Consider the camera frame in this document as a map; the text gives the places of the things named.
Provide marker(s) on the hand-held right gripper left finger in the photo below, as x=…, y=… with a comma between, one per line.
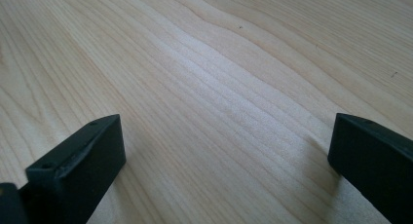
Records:
x=78, y=172

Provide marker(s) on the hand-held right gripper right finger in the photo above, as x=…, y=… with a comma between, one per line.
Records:
x=373, y=162

